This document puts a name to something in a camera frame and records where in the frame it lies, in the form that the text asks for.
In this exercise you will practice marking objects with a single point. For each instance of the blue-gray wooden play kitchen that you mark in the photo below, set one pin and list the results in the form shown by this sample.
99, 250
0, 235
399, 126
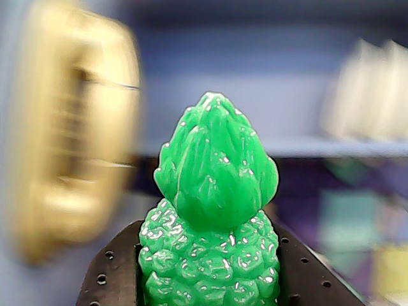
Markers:
242, 79

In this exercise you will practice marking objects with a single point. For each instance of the gold toy telephone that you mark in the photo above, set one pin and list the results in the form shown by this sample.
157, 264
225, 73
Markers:
79, 134

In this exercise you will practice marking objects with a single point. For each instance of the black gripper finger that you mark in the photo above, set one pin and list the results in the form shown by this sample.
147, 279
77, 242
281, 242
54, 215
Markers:
118, 274
306, 277

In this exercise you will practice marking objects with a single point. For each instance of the white toy plate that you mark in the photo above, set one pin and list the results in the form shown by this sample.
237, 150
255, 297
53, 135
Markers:
395, 95
354, 95

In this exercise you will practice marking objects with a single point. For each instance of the green toy pineapple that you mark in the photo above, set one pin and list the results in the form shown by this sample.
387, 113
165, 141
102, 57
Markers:
210, 197

